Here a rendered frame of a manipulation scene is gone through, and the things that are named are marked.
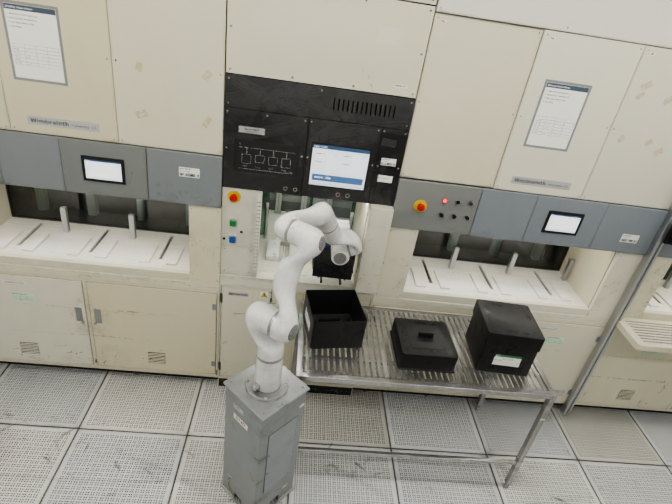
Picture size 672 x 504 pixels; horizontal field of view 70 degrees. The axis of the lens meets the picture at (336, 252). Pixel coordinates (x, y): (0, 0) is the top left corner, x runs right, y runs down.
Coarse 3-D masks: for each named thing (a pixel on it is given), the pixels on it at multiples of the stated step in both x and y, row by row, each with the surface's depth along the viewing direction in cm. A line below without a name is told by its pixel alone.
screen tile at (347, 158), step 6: (342, 156) 236; (348, 156) 236; (354, 156) 236; (360, 156) 236; (366, 156) 237; (348, 162) 238; (354, 162) 238; (360, 162) 238; (342, 168) 239; (348, 168) 239; (354, 168) 239; (360, 168) 240; (342, 174) 241; (348, 174) 241; (354, 174) 241; (360, 174) 241
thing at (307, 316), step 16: (304, 304) 259; (320, 304) 263; (336, 304) 266; (352, 304) 266; (304, 320) 258; (320, 320) 259; (336, 320) 262; (352, 320) 266; (320, 336) 239; (336, 336) 241; (352, 336) 244
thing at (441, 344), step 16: (400, 320) 257; (416, 320) 259; (400, 336) 245; (416, 336) 247; (432, 336) 247; (448, 336) 251; (400, 352) 238; (416, 352) 236; (432, 352) 238; (448, 352) 240; (400, 368) 239; (416, 368) 239; (432, 368) 240; (448, 368) 240
